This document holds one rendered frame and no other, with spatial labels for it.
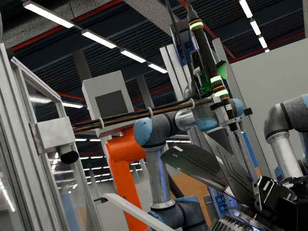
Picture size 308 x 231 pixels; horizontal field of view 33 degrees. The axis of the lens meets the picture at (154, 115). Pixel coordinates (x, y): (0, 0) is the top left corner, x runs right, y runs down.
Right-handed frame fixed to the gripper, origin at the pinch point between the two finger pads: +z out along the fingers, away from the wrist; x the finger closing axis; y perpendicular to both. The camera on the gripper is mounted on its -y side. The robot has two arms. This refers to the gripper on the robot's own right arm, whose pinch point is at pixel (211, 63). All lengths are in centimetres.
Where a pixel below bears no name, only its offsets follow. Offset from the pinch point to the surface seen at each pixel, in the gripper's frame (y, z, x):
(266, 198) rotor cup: 46.0, 13.1, 3.0
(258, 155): 31, -171, -67
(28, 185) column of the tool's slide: 23, 32, 65
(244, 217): 49, 11, 11
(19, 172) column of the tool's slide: 19, 33, 66
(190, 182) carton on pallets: 29, -799, -154
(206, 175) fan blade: 34.0, 2.0, 14.6
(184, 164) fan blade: 28.5, 0.0, 19.8
